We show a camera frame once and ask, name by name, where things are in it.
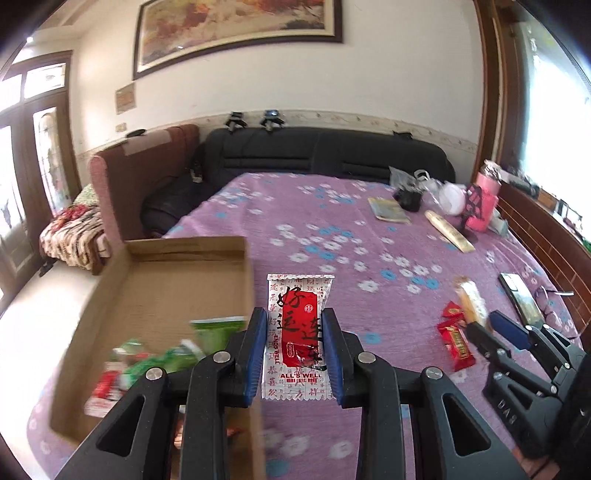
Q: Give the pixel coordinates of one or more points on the cream tube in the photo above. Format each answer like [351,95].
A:
[448,230]

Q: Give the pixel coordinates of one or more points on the brown armchair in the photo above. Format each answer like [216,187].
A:
[134,184]

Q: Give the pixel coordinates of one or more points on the white green cloth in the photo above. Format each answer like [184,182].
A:
[498,224]

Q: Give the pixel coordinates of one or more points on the brown cardboard box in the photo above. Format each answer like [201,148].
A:
[175,286]

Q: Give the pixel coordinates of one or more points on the wooden glass door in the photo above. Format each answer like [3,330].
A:
[73,138]

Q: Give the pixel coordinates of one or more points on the black long device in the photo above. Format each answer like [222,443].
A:
[526,186]

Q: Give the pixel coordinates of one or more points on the beige biscuit packet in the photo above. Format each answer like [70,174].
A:
[471,297]

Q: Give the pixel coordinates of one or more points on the purple frame eyeglasses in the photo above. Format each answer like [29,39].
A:
[541,302]

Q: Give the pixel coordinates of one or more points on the pink bottle with knitted sleeve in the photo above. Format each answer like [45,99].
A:
[482,207]

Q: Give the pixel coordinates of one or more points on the black sofa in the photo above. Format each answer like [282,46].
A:
[323,152]

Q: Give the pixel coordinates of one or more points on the dark smartphone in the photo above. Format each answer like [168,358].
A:
[519,295]

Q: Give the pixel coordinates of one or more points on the small wall plaque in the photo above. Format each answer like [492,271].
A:
[124,98]

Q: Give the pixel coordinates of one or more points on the black round container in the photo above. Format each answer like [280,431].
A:
[408,201]

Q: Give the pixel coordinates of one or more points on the clear plastic bag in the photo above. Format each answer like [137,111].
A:
[399,177]

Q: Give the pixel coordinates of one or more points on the red snack packet brown label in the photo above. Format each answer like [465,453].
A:
[457,346]

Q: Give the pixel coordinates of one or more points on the purple floral bedsheet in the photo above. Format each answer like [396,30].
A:
[351,240]

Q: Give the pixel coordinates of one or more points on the framed painting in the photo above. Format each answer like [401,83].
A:
[231,27]

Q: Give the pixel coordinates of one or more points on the white red snack packet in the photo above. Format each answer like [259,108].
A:
[106,392]
[295,300]

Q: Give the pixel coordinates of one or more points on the clear plastic cup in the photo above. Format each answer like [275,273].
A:
[450,198]

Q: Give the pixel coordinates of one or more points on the green snack packet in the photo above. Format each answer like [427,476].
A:
[217,332]
[134,364]
[180,360]

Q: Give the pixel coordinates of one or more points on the wooden headboard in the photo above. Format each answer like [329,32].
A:
[554,249]

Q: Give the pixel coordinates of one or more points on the patterned blanket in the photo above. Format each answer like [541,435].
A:
[69,230]

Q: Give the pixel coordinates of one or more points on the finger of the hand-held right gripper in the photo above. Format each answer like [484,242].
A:
[508,328]
[482,339]

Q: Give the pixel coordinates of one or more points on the wooden window frame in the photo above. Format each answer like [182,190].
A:
[496,92]

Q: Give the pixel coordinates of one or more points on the black clamp device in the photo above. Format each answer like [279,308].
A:
[272,120]
[236,122]

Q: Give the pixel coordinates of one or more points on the small red snack packet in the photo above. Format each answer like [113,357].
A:
[453,310]

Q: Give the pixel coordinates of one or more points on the white small box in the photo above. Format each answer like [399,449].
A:
[511,175]

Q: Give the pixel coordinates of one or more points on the khaki booklet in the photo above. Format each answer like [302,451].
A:
[388,210]

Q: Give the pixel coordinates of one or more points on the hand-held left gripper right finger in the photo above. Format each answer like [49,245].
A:
[333,355]

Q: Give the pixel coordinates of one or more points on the green floral cushion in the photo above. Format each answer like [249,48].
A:
[87,196]

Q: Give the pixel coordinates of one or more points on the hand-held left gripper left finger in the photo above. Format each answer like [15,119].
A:
[256,355]

